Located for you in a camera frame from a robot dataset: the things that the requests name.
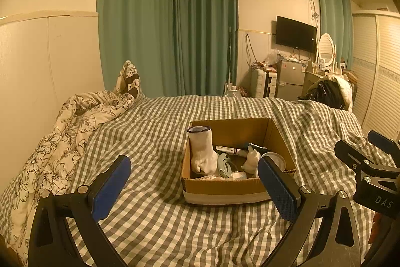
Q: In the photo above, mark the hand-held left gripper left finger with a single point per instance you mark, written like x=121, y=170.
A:
x=109, y=192

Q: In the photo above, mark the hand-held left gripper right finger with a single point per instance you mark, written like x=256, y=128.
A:
x=278, y=188

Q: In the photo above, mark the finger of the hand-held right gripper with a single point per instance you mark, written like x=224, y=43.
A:
x=353, y=157
x=382, y=140

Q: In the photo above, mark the clear bottle with blue label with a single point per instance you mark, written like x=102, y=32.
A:
x=275, y=160

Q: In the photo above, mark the white tape roll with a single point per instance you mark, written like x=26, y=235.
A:
x=238, y=174

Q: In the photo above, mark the white tube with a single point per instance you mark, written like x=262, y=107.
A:
x=229, y=149

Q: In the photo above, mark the brown cardboard box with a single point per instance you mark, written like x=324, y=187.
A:
x=237, y=132

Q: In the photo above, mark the plastic wrapper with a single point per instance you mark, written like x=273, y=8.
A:
x=209, y=178

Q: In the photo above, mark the white sock-shaped pouch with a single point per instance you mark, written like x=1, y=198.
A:
x=203, y=151

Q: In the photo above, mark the white garment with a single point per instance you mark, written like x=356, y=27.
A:
x=345, y=91

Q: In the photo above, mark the white louvered wardrobe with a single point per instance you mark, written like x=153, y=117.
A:
x=378, y=73

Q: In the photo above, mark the black jacket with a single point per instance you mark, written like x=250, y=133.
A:
x=323, y=93

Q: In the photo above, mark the floral quilt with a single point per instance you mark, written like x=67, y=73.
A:
x=62, y=135

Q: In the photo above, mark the vanity dresser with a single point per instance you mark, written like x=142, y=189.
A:
x=309, y=81

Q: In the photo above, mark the silver mini fridge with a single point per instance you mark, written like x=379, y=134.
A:
x=290, y=79

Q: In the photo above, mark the white suitcase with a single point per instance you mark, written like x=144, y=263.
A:
x=262, y=84

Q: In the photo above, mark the large clear water bottle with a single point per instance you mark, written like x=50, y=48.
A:
x=232, y=92

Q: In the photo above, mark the white oval vanity mirror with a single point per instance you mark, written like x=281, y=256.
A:
x=326, y=46

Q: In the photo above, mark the narrow green curtain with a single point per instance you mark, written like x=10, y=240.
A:
x=334, y=23

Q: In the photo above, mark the large green curtain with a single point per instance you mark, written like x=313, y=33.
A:
x=168, y=26

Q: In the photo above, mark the black wall television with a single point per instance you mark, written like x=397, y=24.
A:
x=295, y=34

